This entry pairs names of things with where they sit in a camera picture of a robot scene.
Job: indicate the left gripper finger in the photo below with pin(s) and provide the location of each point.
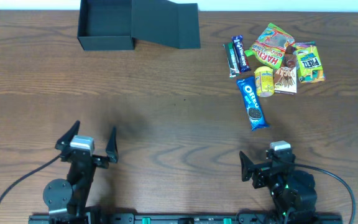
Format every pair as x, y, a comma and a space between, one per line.
111, 148
63, 143

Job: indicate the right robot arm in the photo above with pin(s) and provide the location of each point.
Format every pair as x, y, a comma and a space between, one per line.
292, 190

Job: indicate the brown Pocky box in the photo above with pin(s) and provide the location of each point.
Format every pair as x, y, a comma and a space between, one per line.
285, 78

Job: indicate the Haribo gummy candy bag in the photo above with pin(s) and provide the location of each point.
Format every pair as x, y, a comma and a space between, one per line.
270, 46

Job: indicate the purple Dairy Milk bar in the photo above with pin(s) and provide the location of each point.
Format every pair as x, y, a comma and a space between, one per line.
241, 56

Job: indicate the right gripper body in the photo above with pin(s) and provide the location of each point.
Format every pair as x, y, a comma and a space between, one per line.
260, 167

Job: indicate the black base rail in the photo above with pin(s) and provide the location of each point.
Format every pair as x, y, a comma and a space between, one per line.
128, 218

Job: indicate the green Pretz box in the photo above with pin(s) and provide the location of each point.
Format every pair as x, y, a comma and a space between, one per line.
309, 68

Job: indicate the small yellow can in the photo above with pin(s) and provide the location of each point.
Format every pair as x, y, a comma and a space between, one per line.
264, 81

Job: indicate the dark green gift box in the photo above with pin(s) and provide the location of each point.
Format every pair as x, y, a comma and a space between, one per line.
117, 24

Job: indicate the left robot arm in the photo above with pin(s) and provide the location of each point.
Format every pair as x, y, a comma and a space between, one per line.
66, 198

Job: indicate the blue Oreo cookie pack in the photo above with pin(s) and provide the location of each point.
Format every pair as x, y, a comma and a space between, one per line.
251, 102

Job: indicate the green chocolate bar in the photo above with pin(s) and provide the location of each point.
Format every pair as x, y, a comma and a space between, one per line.
231, 59

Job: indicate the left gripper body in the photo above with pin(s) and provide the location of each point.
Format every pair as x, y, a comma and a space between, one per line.
98, 158

